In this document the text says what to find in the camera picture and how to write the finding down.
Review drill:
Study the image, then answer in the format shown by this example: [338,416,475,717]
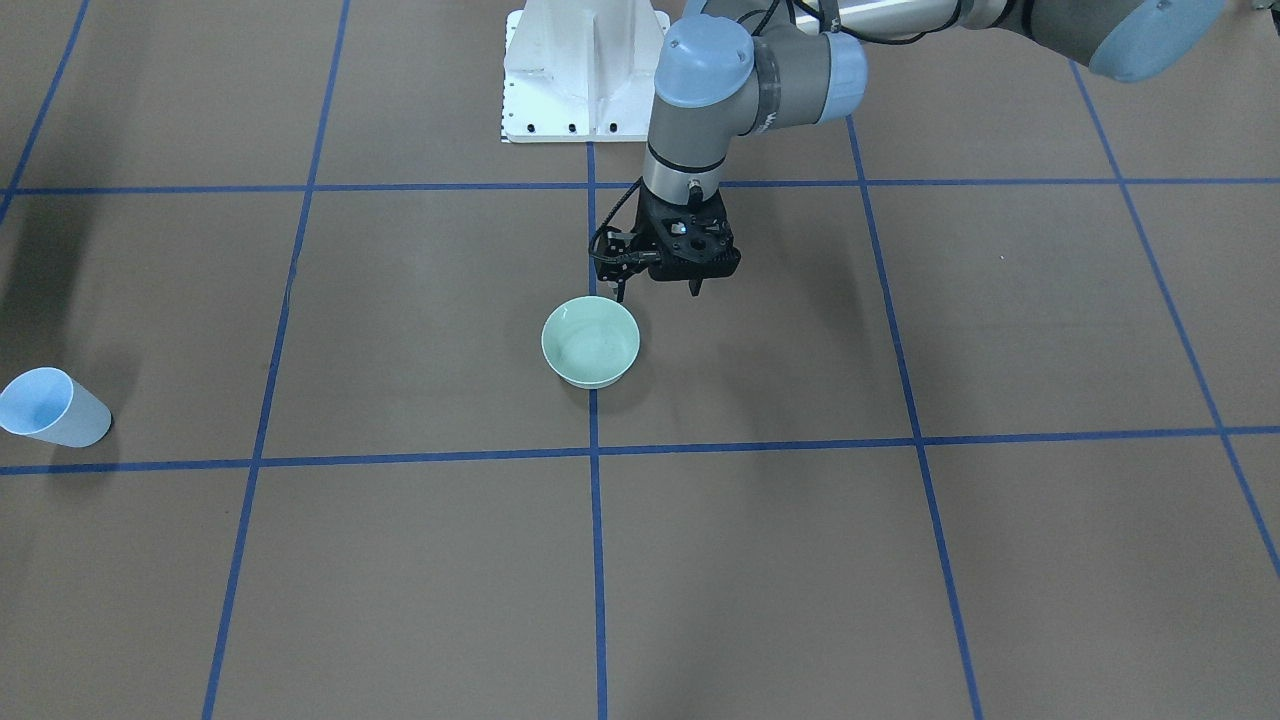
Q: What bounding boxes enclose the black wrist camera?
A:
[588,225,660,304]

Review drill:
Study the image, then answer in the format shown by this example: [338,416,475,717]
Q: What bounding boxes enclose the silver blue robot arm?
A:
[589,1,1225,301]

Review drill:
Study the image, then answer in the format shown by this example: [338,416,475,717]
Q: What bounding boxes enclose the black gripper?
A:
[635,190,741,299]

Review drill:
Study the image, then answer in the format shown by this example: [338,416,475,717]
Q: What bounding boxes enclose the light blue plastic cup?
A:
[1,366,113,448]

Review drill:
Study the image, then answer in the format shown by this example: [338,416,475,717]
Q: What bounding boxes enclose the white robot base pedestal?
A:
[500,1,672,143]

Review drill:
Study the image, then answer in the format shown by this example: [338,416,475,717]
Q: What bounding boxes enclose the green bowl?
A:
[540,296,641,389]

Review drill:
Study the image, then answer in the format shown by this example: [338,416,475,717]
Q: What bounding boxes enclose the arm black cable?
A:
[588,0,961,261]

